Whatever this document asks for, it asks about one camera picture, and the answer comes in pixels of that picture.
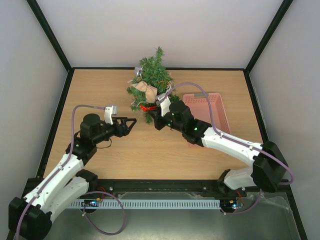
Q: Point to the small green christmas tree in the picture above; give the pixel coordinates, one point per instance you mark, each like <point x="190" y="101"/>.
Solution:
<point x="153" y="72"/>

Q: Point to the burlap bow ornament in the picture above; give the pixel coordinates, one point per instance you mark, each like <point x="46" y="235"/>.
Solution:
<point x="150" y="91"/>

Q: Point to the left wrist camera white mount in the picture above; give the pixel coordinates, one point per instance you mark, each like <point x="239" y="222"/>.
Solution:
<point x="109" y="112"/>

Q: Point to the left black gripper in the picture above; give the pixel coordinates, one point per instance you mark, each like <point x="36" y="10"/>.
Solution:
<point x="125" y="131"/>

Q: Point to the clear string lights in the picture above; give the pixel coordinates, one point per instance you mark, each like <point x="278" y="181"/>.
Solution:
<point x="131" y="90"/>

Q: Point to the red ribbon bow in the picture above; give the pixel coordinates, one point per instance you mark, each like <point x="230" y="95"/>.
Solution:
<point x="147" y="108"/>

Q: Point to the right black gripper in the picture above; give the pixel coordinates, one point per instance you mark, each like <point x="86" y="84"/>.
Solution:
<point x="158" y="120"/>

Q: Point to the black aluminium rail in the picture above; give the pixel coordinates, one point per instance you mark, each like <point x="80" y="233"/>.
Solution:
<point x="204" y="188"/>

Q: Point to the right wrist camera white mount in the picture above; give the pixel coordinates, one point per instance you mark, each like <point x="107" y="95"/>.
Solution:
<point x="164" y="102"/>

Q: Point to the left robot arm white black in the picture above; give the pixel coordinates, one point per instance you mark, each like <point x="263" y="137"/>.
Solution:
<point x="32" y="216"/>

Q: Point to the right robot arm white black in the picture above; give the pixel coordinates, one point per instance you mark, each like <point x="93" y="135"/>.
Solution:
<point x="266" y="166"/>

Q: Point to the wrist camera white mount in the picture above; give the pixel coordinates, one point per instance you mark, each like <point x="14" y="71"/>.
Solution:
<point x="164" y="102"/>
<point x="109" y="112"/>

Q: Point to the light blue cable duct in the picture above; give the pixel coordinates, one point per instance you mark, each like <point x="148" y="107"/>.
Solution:
<point x="149" y="204"/>

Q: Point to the gold cord bow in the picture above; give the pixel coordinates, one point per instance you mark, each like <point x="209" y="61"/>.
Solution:
<point x="163" y="83"/>

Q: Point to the silver gift box ornament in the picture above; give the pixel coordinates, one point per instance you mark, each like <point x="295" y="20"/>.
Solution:
<point x="138" y="71"/>

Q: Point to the pink plastic basket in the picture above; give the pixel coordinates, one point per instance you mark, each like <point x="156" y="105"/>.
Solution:
<point x="198" y="105"/>

